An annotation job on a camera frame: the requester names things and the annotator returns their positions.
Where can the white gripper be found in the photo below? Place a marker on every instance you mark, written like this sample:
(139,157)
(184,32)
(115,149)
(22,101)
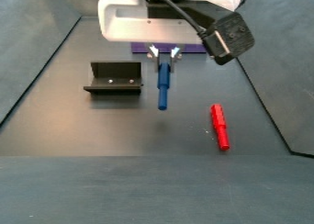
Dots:
(124,22)

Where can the blue peg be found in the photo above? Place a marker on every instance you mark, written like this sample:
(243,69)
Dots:
(163,85)

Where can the black angle fixture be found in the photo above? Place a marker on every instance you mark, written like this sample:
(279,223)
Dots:
(115,78)

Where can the purple base block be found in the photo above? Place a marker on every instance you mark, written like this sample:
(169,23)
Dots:
(164,47)

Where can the red peg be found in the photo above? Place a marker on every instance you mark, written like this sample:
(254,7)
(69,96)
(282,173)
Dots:
(220,126)

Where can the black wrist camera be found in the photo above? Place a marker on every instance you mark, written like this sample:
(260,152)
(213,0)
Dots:
(227,38)

